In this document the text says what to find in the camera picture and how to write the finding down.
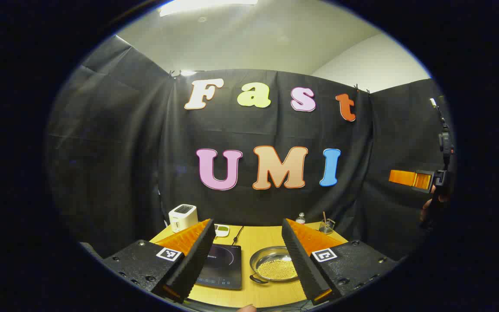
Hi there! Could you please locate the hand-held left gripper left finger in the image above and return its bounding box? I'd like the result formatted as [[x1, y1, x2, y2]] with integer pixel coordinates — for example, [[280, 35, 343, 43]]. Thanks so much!
[[102, 219, 216, 304]]

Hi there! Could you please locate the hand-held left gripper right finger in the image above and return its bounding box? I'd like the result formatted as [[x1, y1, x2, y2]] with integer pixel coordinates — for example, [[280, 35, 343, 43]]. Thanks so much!
[[282, 218, 399, 306]]

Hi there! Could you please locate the black induction cooktop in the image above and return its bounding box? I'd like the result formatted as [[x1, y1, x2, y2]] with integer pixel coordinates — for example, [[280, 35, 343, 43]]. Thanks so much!
[[195, 244, 242, 291]]

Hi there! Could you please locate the stainless steel pot black handle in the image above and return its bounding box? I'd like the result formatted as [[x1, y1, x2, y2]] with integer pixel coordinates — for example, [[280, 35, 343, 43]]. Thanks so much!
[[249, 246, 298, 285]]

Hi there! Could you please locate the pile of yellow soybeans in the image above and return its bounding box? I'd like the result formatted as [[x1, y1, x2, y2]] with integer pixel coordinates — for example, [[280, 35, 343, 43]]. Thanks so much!
[[256, 258, 298, 280]]

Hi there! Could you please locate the white toaster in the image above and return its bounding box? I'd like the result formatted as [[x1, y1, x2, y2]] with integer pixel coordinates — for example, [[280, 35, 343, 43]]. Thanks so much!
[[168, 204, 198, 233]]

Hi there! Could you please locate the glass cup with stick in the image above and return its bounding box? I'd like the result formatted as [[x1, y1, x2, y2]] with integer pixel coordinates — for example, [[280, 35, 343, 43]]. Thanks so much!
[[319, 211, 336, 234]]

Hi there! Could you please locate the black backdrop cloth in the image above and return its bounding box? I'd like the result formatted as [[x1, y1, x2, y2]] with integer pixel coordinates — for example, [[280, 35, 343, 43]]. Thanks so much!
[[46, 35, 454, 260]]

